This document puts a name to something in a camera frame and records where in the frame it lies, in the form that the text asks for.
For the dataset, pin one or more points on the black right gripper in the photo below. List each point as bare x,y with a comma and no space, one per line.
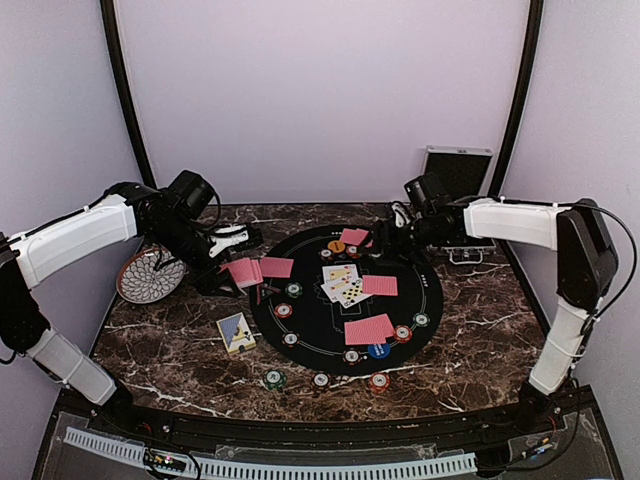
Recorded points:
391,242

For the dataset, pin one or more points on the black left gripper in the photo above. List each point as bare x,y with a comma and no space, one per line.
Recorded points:
204,284

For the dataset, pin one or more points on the dealt card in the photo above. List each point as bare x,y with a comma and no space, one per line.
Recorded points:
274,267
369,331
354,237

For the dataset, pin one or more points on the face down board card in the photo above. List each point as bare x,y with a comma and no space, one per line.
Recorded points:
380,285

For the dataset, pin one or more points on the red back card deck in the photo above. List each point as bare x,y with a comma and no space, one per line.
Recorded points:
245,272

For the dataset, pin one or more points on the red 5 chips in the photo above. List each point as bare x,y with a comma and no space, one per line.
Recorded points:
283,310
403,334
353,251

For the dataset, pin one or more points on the orange big blind button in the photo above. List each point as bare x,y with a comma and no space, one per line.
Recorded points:
336,246

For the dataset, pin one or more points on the green chips mat edge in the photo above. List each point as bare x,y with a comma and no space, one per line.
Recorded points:
421,319

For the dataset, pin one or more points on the two of hearts card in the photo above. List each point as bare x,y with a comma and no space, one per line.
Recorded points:
336,272

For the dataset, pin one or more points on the face up spades card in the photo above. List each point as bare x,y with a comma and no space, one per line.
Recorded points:
352,293

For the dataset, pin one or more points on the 100 chips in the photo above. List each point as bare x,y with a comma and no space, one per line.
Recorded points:
325,255
351,357

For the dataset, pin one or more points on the green chips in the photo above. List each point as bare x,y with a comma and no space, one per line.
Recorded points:
294,290

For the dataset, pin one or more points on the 100 chips mat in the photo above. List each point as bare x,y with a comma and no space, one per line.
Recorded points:
290,339

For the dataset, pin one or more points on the red 5 chip stack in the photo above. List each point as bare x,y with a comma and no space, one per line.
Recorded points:
379,382

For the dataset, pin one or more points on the green chip stack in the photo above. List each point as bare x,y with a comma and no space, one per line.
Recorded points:
275,379

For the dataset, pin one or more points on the black orange 100 chip stack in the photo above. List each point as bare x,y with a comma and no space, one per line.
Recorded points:
320,381

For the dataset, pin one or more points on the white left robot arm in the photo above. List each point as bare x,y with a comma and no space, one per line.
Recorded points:
127,210

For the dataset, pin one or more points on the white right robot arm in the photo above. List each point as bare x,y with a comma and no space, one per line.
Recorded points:
587,260

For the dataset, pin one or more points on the floral ceramic plate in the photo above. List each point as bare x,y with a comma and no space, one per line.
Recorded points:
150,276

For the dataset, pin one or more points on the triangular all in marker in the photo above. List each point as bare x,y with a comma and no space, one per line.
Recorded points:
265,291

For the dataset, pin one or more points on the yellow card box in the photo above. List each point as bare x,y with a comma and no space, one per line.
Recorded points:
236,334

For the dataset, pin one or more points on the round black poker mat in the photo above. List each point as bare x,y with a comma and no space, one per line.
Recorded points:
319,323

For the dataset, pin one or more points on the blue small blind button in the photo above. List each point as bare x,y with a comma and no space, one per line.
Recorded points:
379,351

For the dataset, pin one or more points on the black front table rail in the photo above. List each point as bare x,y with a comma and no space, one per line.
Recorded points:
481,430

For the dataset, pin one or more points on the black frame post left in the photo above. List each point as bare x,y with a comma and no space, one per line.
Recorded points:
124,92

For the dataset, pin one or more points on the black frame post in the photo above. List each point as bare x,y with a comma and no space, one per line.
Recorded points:
124,92
521,89

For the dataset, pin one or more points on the black frame post right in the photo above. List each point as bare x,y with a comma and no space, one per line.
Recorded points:
521,89

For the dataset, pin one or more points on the white cable duct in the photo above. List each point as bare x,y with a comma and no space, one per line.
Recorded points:
195,466

